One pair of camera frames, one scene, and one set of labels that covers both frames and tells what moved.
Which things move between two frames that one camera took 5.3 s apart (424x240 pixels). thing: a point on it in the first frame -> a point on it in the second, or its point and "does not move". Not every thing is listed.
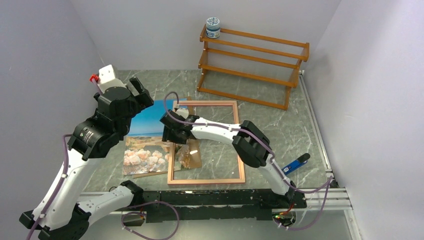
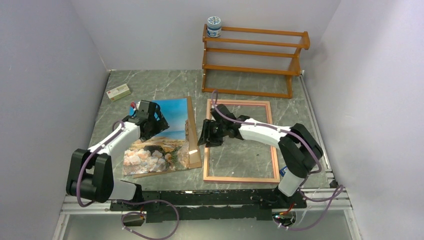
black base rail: (195, 206) does not move
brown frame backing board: (195, 156) does not move
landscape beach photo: (145, 152) does not move
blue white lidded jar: (213, 27) does not move
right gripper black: (168, 135) -> (207, 137)
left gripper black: (142, 100) -> (161, 125)
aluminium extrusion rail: (331, 198) does not move
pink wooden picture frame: (171, 165) -> (276, 180)
